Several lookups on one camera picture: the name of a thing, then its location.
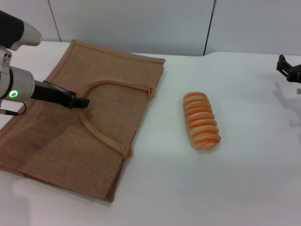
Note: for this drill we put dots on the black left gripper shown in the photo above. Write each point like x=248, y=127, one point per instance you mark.
x=54, y=94

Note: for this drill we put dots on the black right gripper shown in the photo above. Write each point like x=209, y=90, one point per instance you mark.
x=295, y=73

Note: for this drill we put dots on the brown jute handbag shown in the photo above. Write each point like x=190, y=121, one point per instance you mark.
x=117, y=131

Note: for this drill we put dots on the orange striped bread loaf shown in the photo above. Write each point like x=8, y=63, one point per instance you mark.
x=202, y=122

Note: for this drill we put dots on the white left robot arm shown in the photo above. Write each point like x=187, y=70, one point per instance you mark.
x=18, y=87

